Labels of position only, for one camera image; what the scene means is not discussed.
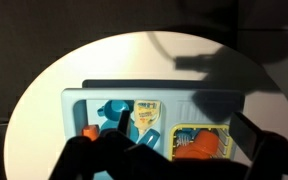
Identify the blue toy mug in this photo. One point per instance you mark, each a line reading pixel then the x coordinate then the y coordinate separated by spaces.
pixel 114 108

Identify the orange toy tumbler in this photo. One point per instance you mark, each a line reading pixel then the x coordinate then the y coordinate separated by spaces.
pixel 91 131

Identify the cream toy detergent bottle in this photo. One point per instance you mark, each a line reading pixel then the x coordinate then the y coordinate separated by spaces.
pixel 146 115

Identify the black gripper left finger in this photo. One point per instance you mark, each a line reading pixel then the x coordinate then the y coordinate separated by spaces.
pixel 94 160

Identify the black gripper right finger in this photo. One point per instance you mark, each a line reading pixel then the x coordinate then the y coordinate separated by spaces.
pixel 274 160

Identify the orange toy plate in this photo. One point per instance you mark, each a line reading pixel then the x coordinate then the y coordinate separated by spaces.
pixel 180 154

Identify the orange toy mug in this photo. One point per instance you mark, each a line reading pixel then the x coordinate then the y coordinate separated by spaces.
pixel 205 143

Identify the blue toy tumbler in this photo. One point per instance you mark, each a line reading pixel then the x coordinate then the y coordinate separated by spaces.
pixel 150 138

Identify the light blue toy sink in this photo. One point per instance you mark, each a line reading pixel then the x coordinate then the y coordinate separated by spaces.
pixel 184 96

